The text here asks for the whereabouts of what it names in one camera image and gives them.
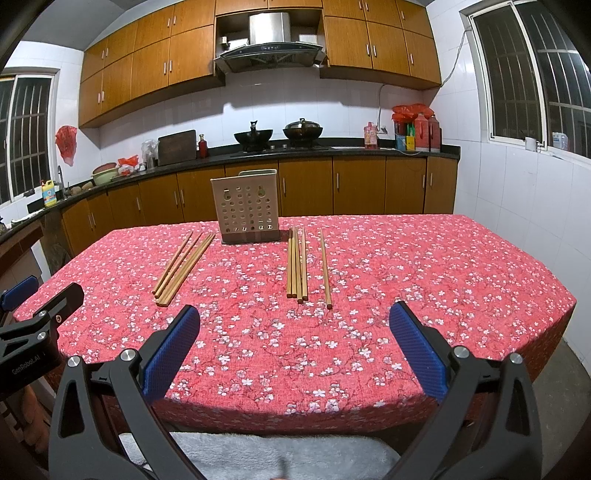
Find yellow detergent bottle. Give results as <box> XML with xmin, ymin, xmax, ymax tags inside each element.
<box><xmin>41</xmin><ymin>180</ymin><xmax>57</xmax><ymax>208</ymax></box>

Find black countertop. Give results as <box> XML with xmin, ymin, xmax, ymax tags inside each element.
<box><xmin>1</xmin><ymin>137</ymin><xmax>461</xmax><ymax>247</ymax></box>

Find green basin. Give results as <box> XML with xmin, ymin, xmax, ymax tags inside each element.
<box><xmin>92</xmin><ymin>162</ymin><xmax>118</xmax><ymax>186</ymax></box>

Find red bag on counter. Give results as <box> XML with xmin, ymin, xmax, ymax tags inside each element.
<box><xmin>117</xmin><ymin>155</ymin><xmax>139</xmax><ymax>176</ymax></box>

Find left window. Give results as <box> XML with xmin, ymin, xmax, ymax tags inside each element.
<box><xmin>0</xmin><ymin>74</ymin><xmax>53</xmax><ymax>204</ymax></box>

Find window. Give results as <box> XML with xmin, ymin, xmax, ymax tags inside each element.
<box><xmin>0</xmin><ymin>74</ymin><xmax>53</xmax><ymax>204</ymax></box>
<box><xmin>467</xmin><ymin>1</ymin><xmax>590</xmax><ymax>158</ymax></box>

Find red floral tablecloth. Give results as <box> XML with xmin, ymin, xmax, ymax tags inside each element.
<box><xmin>15</xmin><ymin>215</ymin><xmax>576</xmax><ymax>433</ymax></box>

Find dark cutting board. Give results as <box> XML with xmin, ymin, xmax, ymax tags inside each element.
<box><xmin>157</xmin><ymin>130</ymin><xmax>197</xmax><ymax>166</ymax></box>

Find beige perforated utensil holder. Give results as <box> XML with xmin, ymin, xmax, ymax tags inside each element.
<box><xmin>211</xmin><ymin>169</ymin><xmax>281</xmax><ymax>245</ymax></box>

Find red sauce bottle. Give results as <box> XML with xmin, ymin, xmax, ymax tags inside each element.
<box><xmin>198</xmin><ymin>134</ymin><xmax>208</xmax><ymax>159</ymax></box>

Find lower wooden cabinets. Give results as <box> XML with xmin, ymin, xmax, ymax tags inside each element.
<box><xmin>61</xmin><ymin>155</ymin><xmax>459</xmax><ymax>255</ymax></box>

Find wooden cabinets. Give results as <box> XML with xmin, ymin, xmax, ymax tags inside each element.
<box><xmin>78</xmin><ymin>1</ymin><xmax>442</xmax><ymax>127</ymax></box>
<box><xmin>61</xmin><ymin>155</ymin><xmax>459</xmax><ymax>255</ymax></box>

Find white cup on sill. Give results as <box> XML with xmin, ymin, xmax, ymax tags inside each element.
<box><xmin>525</xmin><ymin>137</ymin><xmax>538</xmax><ymax>152</ymax></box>

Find upper wooden cabinets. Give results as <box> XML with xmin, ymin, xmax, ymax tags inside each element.
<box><xmin>78</xmin><ymin>1</ymin><xmax>442</xmax><ymax>127</ymax></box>

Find pink bottle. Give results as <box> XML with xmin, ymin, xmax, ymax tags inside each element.
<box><xmin>363</xmin><ymin>122</ymin><xmax>378</xmax><ymax>150</ymax></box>

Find black wok with lid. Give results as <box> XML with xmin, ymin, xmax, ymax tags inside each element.
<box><xmin>283</xmin><ymin>118</ymin><xmax>324</xmax><ymax>148</ymax></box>

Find right window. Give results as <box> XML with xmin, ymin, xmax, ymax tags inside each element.
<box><xmin>467</xmin><ymin>1</ymin><xmax>590</xmax><ymax>158</ymax></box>

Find steel range hood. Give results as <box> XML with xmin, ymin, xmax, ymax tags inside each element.
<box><xmin>214</xmin><ymin>8</ymin><xmax>327</xmax><ymax>75</ymax></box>

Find red plastic bag on wall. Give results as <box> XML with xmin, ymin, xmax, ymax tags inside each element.
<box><xmin>55</xmin><ymin>125</ymin><xmax>78</xmax><ymax>167</ymax></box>

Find black wok with handle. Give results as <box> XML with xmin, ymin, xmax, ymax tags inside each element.
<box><xmin>235</xmin><ymin>120</ymin><xmax>273</xmax><ymax>153</ymax></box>

